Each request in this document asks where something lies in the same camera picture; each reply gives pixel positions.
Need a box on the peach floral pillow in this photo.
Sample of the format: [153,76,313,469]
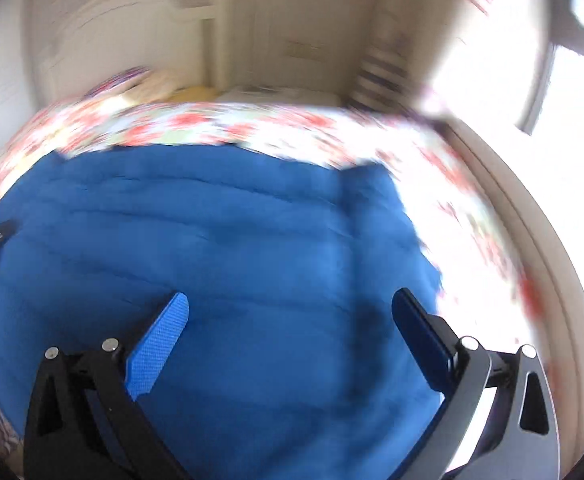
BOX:
[126,70,180,104]

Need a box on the blue quilted puffer jacket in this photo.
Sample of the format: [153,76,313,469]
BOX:
[0,145,441,479]

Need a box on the white wooden headboard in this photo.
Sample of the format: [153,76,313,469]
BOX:
[37,0,232,104]

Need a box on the purple patterned pillow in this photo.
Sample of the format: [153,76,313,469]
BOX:
[83,66,152,99]

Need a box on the white bedside table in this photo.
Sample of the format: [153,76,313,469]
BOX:
[216,86,341,107]

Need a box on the wall power socket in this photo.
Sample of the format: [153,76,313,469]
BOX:
[283,40,323,61]

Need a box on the patterned curtain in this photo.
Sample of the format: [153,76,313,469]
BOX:
[346,0,504,111]

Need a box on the floral bed quilt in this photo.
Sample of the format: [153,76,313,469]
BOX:
[0,96,544,351]

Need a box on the beige window sill ledge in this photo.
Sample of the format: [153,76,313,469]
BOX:
[438,119,584,474]

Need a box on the yellow pillow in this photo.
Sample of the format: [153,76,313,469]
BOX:
[169,86,219,103]

